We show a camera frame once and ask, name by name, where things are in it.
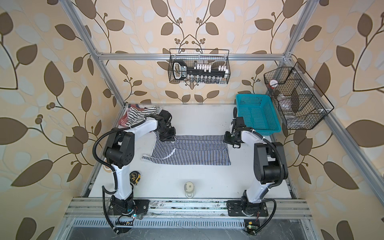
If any navy striped tank top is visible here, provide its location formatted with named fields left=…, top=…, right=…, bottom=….
left=142, top=133, right=231, bottom=166

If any black white striped tank top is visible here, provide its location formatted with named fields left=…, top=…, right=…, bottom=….
left=120, top=106, right=162, bottom=127

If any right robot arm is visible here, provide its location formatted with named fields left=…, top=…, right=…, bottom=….
left=224, top=108, right=288, bottom=217

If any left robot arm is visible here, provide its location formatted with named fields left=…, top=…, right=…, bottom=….
left=93, top=110, right=176, bottom=215

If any red striped folded tank top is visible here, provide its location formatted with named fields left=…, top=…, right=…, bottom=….
left=119, top=106, right=141, bottom=127

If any teal plastic basket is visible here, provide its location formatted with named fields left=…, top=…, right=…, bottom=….
left=236, top=94, right=282, bottom=136

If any yellow black tape measure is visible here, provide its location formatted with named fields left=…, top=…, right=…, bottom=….
left=130, top=171, right=141, bottom=186

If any small white jar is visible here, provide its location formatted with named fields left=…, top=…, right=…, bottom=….
left=184, top=182, right=196, bottom=199

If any red cap bottle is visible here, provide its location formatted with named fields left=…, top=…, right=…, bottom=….
left=269, top=80, right=279, bottom=89

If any black tool set in basket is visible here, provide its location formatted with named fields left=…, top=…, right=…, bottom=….
left=168, top=60, right=231, bottom=81

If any back wall wire basket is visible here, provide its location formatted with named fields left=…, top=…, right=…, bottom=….
left=168, top=48, right=231, bottom=85

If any wall wire basket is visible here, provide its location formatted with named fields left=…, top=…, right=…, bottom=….
left=264, top=63, right=334, bottom=130
left=168, top=48, right=231, bottom=85

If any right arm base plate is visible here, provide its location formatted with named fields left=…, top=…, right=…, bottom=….
left=226, top=200, right=269, bottom=217

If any right wall wire basket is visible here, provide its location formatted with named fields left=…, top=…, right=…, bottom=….
left=264, top=63, right=334, bottom=130

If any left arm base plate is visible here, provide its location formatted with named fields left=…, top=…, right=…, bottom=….
left=109, top=199, right=150, bottom=216

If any aluminium front rail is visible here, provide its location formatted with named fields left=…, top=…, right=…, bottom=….
left=62, top=198, right=313, bottom=231

